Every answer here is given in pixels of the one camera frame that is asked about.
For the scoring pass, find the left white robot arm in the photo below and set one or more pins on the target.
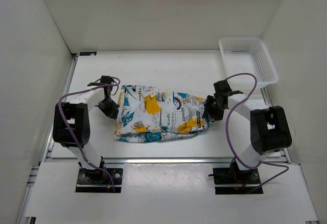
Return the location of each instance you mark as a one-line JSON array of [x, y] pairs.
[[71, 127]]

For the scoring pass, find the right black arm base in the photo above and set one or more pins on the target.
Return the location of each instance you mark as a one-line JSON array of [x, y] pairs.
[[232, 181]]

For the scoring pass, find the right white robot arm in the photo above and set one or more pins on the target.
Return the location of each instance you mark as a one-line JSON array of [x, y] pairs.
[[269, 130]]

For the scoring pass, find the white plastic mesh basket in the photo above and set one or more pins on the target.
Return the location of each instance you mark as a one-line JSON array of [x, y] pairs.
[[250, 55]]

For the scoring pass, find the dark label sticker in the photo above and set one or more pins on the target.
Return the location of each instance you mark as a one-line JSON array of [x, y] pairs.
[[87, 53]]

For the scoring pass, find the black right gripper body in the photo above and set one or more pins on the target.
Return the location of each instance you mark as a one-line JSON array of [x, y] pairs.
[[217, 112]]

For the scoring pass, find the aluminium rail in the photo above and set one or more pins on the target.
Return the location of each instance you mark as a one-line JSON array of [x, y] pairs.
[[281, 159]]

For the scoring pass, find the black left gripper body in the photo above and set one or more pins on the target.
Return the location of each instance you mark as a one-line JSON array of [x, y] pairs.
[[103, 105]]

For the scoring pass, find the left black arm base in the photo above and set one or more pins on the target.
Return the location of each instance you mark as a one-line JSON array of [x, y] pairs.
[[94, 181]]

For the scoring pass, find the white printed shorts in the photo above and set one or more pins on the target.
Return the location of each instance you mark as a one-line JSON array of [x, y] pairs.
[[149, 114]]

